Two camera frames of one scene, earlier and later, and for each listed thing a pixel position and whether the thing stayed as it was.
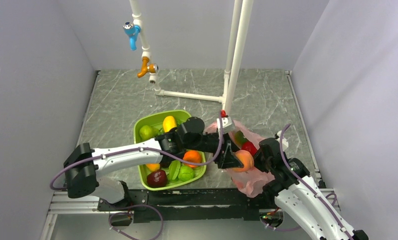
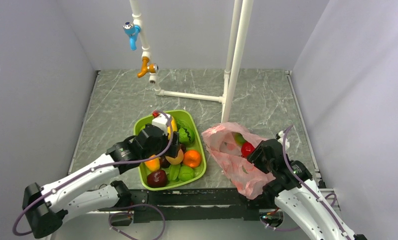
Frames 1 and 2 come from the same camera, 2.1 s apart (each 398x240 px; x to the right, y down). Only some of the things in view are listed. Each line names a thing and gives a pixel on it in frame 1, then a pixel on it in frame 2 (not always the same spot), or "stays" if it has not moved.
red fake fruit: [249, 146] stays
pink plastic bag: [256, 183] stays
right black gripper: [257, 163] stays
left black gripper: [227, 159] → [175, 146]
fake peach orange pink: [246, 159] → [178, 160]
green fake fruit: [239, 139] stays
